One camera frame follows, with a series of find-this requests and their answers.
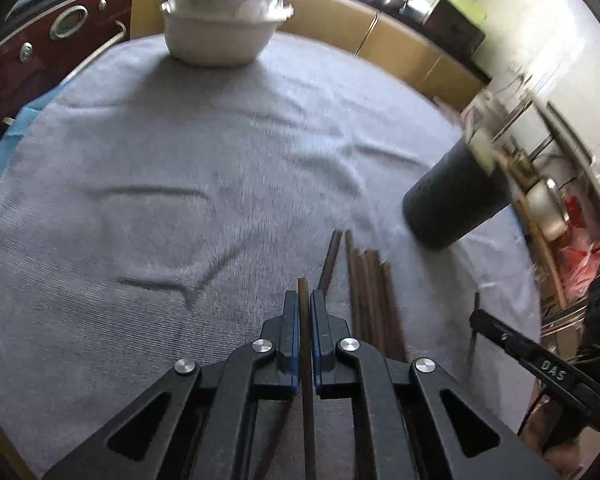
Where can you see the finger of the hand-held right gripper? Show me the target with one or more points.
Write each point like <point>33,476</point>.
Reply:
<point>550,367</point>

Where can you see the black utensil holder cup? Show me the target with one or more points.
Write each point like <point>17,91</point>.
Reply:
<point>450,200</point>

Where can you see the green plastic basin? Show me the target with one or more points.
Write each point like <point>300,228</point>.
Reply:
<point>462,0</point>

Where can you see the black kitchen countertop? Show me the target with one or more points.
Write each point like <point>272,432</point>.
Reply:
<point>405,20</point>

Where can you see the dark wooden chopstick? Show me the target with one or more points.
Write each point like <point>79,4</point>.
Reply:
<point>472,355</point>
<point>306,410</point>

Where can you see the metal storage rack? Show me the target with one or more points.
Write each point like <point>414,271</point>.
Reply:
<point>560,127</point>

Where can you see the yellow lower kitchen cabinets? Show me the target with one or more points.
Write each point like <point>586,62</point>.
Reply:
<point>330,20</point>

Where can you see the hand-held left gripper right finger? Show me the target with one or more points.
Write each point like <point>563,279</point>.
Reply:
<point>318,350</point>

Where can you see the dark red built-in oven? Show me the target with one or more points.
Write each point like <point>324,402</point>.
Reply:
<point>30,75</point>

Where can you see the bunch of brown chopsticks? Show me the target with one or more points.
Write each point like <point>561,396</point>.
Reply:
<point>367,300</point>

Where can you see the grey tablecloth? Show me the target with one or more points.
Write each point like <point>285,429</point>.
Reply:
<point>180,160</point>

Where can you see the white plastic spoon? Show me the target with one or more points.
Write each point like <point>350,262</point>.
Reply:
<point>482,152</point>

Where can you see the blue table cover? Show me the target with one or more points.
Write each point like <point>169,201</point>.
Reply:
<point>20,125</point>

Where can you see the white ceramic pot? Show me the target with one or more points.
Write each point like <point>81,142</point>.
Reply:
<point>215,35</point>

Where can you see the dark microwave oven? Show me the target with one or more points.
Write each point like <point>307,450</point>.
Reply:
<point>455,30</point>

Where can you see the large steel pot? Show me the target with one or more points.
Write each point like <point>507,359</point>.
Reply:
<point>545,207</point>

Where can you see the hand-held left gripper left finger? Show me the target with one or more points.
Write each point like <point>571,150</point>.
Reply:
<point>291,350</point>

